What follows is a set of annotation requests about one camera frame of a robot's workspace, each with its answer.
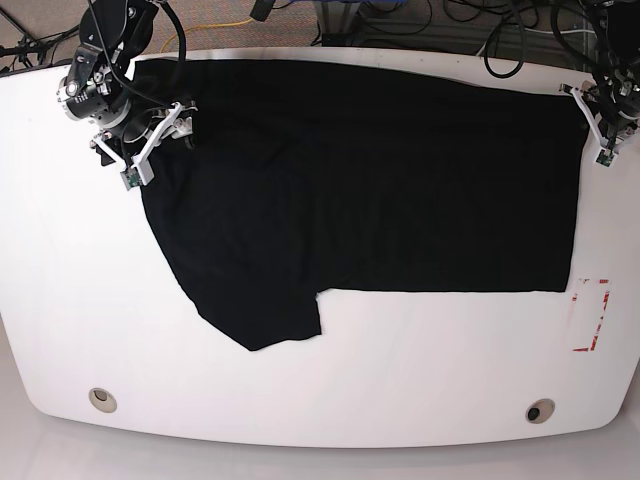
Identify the table cable grommet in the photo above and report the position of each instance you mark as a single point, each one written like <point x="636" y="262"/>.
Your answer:
<point x="102" y="400"/>
<point x="540" y="411"/>

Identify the left table cable grommet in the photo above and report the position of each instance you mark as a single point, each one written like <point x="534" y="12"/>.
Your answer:
<point x="102" y="400"/>

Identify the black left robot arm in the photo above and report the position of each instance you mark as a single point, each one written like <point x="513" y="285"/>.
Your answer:
<point x="616" y="28"/>

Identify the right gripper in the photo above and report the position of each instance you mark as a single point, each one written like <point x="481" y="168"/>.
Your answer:
<point x="121" y="143"/>

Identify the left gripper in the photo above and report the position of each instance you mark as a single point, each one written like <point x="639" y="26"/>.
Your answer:
<point x="612" y="112"/>

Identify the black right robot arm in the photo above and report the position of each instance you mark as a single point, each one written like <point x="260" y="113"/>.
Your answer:
<point x="96" y="89"/>

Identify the black tripod stand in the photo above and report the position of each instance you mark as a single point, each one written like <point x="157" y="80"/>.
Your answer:
<point x="36" y="21"/>

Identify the black T-shirt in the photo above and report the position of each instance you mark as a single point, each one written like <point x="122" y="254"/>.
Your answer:
<point x="306" y="177"/>

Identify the right table cable grommet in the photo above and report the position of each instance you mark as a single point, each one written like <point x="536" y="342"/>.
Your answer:
<point x="540" y="411"/>

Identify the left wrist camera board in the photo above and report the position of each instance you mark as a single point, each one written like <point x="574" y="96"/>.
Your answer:
<point x="606" y="158"/>

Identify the red tape rectangle marking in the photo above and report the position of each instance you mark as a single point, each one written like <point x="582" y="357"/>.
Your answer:
<point x="587" y="312"/>

